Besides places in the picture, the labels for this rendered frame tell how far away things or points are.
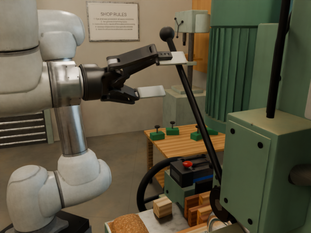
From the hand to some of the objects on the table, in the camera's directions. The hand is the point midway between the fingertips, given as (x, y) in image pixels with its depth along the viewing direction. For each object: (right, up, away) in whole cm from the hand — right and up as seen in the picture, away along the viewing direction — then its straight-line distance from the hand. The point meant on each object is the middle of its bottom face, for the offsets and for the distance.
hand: (169, 76), depth 63 cm
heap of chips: (-10, -40, +7) cm, 42 cm away
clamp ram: (+11, -35, +21) cm, 42 cm away
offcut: (-1, -38, +16) cm, 41 cm away
